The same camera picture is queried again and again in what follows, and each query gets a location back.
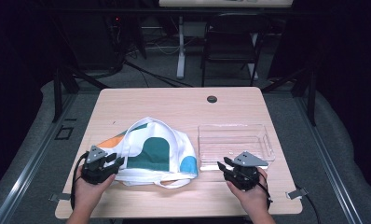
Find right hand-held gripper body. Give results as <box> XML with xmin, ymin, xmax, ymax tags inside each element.
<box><xmin>224</xmin><ymin>150</ymin><xmax>269</xmax><ymax>191</ymax></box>

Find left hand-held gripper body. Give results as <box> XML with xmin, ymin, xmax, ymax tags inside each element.
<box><xmin>80</xmin><ymin>145</ymin><xmax>121</xmax><ymax>185</ymax></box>

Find clear plastic tray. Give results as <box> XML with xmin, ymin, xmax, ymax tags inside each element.
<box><xmin>198</xmin><ymin>123</ymin><xmax>276</xmax><ymax>172</ymax></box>

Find white tote bag colour patches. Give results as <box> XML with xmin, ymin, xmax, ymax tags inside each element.
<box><xmin>96</xmin><ymin>117</ymin><xmax>199</xmax><ymax>189</ymax></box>

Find person's right hand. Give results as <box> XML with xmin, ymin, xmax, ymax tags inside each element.
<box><xmin>226</xmin><ymin>167</ymin><xmax>269</xmax><ymax>218</ymax></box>

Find person's left hand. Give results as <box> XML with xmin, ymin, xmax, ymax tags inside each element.
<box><xmin>73</xmin><ymin>172</ymin><xmax>117</xmax><ymax>217</ymax></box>

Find grey metal table clip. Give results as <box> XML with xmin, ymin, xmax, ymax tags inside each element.
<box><xmin>48</xmin><ymin>192</ymin><xmax>73</xmax><ymax>203</ymax></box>
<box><xmin>285</xmin><ymin>188</ymin><xmax>309</xmax><ymax>201</ymax></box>

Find black metal stand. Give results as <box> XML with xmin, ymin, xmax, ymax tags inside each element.
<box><xmin>51</xmin><ymin>63</ymin><xmax>111</xmax><ymax>123</ymax></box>
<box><xmin>261</xmin><ymin>66</ymin><xmax>319</xmax><ymax>127</ymax></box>

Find white desk leg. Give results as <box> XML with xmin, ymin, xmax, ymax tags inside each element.
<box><xmin>176</xmin><ymin>15</ymin><xmax>186</xmax><ymax>80</ymax></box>

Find dark cabinet with red light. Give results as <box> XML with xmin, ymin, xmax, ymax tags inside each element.
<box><xmin>58</xmin><ymin>12</ymin><xmax>126</xmax><ymax>72</ymax></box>

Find black folding chair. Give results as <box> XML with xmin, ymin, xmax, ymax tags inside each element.
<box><xmin>200</xmin><ymin>12</ymin><xmax>271</xmax><ymax>88</ymax></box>

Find light background desk top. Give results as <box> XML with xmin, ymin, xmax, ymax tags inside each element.
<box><xmin>158</xmin><ymin>0</ymin><xmax>295</xmax><ymax>8</ymax></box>

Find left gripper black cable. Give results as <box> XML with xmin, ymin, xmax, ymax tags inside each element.
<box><xmin>70</xmin><ymin>151</ymin><xmax>90</xmax><ymax>211</ymax></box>

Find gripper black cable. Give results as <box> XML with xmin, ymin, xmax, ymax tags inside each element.
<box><xmin>70</xmin><ymin>151</ymin><xmax>90</xmax><ymax>211</ymax></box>
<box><xmin>257</xmin><ymin>170</ymin><xmax>273</xmax><ymax>203</ymax></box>

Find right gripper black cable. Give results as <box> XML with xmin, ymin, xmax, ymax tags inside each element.
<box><xmin>257</xmin><ymin>170</ymin><xmax>273</xmax><ymax>203</ymax></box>

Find aluminium floor rail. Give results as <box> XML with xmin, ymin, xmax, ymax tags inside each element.
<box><xmin>294</xmin><ymin>92</ymin><xmax>365</xmax><ymax>224</ymax></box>
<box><xmin>0</xmin><ymin>92</ymin><xmax>79</xmax><ymax>224</ymax></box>

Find thin black cable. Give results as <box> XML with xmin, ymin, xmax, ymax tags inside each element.
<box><xmin>295</xmin><ymin>185</ymin><xmax>322</xmax><ymax>224</ymax></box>

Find thick black floor cable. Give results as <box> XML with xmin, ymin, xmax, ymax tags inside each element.
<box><xmin>122</xmin><ymin>60</ymin><xmax>195</xmax><ymax>89</ymax></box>

